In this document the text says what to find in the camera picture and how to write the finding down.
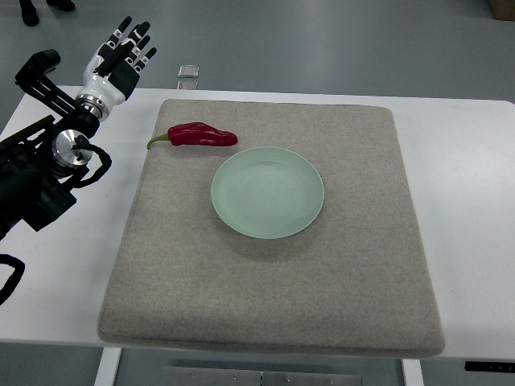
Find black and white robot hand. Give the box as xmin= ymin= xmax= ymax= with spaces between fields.
xmin=76 ymin=16 xmax=157 ymax=121

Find red chili pepper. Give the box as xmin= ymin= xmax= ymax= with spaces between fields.
xmin=146 ymin=121 xmax=238 ymax=150

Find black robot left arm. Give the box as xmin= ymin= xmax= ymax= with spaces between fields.
xmin=1 ymin=49 xmax=112 ymax=236

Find pale green plate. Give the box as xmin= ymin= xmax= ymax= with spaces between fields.
xmin=211 ymin=146 xmax=325 ymax=240

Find clear floor socket cover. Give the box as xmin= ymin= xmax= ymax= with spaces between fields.
xmin=178 ymin=64 xmax=200 ymax=79

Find black shoes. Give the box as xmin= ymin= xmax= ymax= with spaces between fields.
xmin=18 ymin=0 xmax=76 ymax=27

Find white table leg left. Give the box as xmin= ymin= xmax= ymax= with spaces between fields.
xmin=93 ymin=347 xmax=122 ymax=386

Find white table leg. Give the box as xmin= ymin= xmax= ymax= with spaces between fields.
xmin=93 ymin=347 xmax=122 ymax=386
xmin=402 ymin=359 xmax=424 ymax=386

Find beige felt mat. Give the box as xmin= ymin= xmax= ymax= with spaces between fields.
xmin=97 ymin=99 xmax=445 ymax=358

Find cardboard box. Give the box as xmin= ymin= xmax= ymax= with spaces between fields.
xmin=488 ymin=0 xmax=515 ymax=21

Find white table leg right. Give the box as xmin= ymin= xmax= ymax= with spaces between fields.
xmin=402 ymin=359 xmax=424 ymax=386

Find black table control panel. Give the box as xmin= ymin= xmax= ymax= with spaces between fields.
xmin=464 ymin=361 xmax=515 ymax=373

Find black braided cable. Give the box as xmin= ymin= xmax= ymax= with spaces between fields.
xmin=0 ymin=253 xmax=26 ymax=305

